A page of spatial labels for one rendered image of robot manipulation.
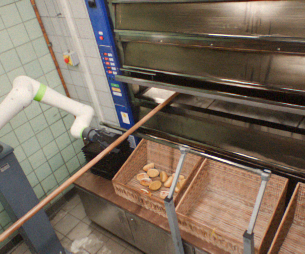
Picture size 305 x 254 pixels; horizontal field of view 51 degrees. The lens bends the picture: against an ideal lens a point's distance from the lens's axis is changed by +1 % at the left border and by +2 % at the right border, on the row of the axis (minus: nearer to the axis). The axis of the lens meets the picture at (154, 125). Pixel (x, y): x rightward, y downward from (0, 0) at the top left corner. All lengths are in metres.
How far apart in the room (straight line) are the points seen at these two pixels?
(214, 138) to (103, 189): 1.00
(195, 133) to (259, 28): 0.89
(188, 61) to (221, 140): 0.58
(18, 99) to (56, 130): 1.31
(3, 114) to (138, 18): 1.00
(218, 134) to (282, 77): 0.63
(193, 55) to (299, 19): 0.63
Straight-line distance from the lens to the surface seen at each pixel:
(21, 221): 1.74
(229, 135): 2.15
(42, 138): 3.14
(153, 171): 2.55
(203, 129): 2.23
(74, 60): 2.76
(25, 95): 1.94
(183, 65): 2.04
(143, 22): 2.11
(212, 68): 1.93
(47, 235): 2.81
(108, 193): 2.58
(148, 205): 2.33
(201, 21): 1.86
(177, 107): 2.25
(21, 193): 2.50
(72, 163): 3.44
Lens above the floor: 2.30
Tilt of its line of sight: 32 degrees down
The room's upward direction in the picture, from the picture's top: 12 degrees counter-clockwise
